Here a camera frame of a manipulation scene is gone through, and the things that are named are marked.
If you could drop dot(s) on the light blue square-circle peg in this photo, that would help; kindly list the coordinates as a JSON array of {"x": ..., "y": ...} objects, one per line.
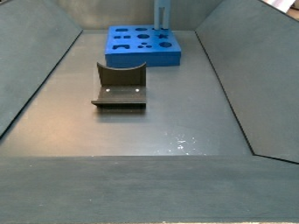
[{"x": 161, "y": 12}]

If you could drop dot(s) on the blue foam shape board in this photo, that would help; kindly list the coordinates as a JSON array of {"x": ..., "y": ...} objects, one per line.
[{"x": 136, "y": 44}]

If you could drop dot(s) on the black curved bracket stand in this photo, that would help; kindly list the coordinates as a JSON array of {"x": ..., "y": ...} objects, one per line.
[{"x": 121, "y": 86}]

